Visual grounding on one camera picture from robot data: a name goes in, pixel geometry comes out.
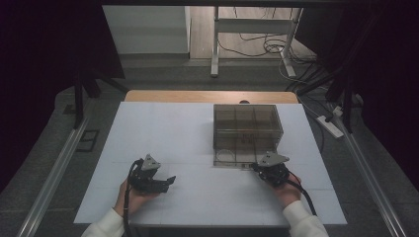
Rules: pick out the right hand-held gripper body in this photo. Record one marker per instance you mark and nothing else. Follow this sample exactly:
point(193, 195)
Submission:
point(275, 174)

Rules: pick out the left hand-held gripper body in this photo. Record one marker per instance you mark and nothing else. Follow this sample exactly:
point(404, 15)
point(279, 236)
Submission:
point(143, 182)

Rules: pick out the smoky clear drawer box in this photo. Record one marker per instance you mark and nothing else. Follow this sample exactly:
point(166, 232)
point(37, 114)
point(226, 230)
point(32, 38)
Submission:
point(245, 118)

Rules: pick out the person's left hand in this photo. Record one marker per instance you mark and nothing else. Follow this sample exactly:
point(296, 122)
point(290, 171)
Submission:
point(131, 200)

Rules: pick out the person's right hand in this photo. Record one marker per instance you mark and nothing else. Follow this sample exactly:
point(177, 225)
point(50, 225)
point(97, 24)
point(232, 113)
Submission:
point(290, 194)

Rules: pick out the white table cover sheet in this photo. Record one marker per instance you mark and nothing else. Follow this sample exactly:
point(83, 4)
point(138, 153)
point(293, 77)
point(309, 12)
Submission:
point(184, 197)

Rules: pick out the dark floor socket plate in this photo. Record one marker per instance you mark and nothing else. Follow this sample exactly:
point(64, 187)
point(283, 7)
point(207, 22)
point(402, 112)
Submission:
point(88, 141)

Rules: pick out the white power strip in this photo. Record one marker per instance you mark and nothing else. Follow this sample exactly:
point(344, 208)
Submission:
point(330, 126)

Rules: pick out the wooden table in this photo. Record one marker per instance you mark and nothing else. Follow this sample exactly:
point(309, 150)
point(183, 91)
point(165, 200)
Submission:
point(197, 96)

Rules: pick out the black stand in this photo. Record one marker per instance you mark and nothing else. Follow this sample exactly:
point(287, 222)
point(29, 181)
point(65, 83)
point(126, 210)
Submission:
point(347, 105)
point(78, 102)

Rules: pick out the white cabinet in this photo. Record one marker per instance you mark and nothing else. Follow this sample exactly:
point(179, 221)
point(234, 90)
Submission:
point(146, 29)

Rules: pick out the dark curtain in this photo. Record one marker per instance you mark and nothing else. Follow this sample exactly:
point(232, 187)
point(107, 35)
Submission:
point(39, 65)
point(388, 65)

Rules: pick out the aluminium rail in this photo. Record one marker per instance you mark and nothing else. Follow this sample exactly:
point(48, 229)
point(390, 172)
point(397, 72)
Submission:
point(372, 184)
point(52, 177)

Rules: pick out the white desk frame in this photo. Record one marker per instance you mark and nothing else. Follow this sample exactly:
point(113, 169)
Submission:
point(253, 25)

